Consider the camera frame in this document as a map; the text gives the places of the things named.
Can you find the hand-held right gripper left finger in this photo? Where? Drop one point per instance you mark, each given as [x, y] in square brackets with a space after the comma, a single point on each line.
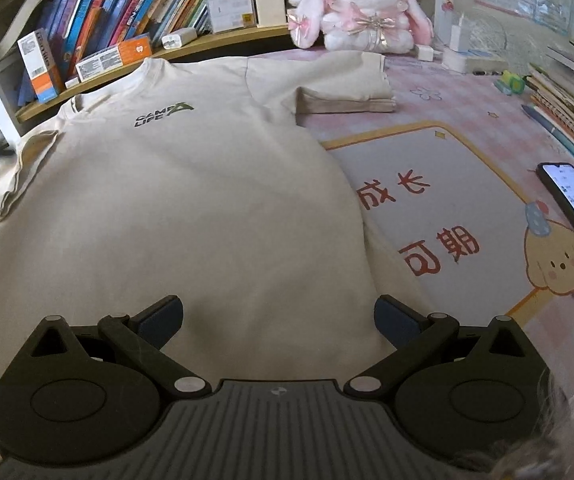
[165, 318]

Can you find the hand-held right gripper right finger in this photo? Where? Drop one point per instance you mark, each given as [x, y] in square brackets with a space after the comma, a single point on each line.
[393, 320]

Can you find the beige t-shirt with chest print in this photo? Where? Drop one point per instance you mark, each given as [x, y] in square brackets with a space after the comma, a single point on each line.
[167, 210]

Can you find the pink checked desk mat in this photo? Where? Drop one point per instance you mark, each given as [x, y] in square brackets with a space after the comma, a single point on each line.
[467, 120]

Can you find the small white flat box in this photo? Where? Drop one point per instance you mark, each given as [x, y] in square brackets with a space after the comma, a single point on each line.
[72, 82]

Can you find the green toy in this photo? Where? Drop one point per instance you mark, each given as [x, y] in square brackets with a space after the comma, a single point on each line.
[512, 82]

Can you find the long orange and white box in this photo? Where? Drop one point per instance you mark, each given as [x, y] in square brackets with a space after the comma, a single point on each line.
[112, 57]

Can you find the small white plug adapter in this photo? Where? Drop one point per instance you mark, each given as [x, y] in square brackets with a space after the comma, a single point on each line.
[427, 53]

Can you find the tall orange and white box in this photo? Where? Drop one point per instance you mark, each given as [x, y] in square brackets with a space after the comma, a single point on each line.
[42, 67]

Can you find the stack of books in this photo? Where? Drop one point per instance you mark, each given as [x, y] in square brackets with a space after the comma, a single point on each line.
[567, 100]

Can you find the white and wood bookshelf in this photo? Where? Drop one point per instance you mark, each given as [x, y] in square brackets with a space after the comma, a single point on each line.
[227, 42]

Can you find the white and pink plush rabbit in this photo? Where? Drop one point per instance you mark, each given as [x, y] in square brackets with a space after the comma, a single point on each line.
[367, 15]

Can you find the white card box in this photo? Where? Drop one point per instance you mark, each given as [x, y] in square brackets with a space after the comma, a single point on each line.
[231, 12]

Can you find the row of colourful books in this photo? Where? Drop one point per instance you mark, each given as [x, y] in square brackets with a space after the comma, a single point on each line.
[132, 5]

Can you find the cream paper box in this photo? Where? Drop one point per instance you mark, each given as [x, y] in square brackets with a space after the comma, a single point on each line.
[270, 9]

